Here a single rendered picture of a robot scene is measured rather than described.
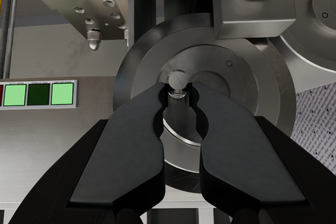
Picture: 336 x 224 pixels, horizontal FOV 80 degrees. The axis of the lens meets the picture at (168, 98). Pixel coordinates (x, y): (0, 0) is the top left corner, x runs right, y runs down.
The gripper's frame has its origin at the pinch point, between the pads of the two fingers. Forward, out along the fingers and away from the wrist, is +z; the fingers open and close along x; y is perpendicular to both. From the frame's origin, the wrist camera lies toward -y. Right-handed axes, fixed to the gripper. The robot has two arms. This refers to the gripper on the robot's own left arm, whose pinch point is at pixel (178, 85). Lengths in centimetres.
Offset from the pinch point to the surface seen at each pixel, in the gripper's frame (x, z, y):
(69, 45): -112, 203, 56
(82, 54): -97, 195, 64
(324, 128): 19.7, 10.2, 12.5
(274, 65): 8.0, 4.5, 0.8
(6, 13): -59, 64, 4
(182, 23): 0.6, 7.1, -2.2
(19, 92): -39, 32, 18
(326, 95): 19.8, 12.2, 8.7
